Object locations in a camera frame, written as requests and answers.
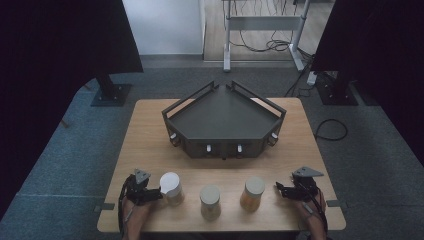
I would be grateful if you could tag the grey-lidded jar orange contents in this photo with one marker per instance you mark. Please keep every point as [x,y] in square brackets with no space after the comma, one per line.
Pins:
[254,186]

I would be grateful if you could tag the black stand base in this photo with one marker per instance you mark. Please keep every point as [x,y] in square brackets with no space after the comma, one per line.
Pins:
[336,95]
[111,95]

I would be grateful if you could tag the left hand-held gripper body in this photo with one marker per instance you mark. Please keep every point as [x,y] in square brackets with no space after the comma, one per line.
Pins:
[138,191]

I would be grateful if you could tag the person's right hand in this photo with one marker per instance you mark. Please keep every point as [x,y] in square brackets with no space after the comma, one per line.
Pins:
[313,210]

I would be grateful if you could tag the grey-lidded jar pale contents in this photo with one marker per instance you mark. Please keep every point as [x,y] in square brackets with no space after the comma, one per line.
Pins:
[210,195]

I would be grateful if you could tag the white-lidded glass jar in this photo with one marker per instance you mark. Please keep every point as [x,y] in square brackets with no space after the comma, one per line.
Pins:
[170,183]

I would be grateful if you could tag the white desk frame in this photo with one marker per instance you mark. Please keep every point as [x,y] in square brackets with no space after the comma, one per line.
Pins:
[263,23]

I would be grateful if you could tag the white power strip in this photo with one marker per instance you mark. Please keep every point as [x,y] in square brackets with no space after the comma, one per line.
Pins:
[312,78]

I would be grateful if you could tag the person's left hand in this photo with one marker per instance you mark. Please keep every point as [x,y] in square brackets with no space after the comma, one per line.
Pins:
[138,213]

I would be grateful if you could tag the black curtain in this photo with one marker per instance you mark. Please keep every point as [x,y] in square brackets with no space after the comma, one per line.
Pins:
[50,66]
[383,50]

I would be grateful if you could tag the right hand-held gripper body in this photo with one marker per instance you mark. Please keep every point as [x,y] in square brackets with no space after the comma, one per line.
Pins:
[305,190]

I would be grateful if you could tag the grey tape piece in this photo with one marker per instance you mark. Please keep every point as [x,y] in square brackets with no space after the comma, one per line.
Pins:
[106,206]
[333,203]

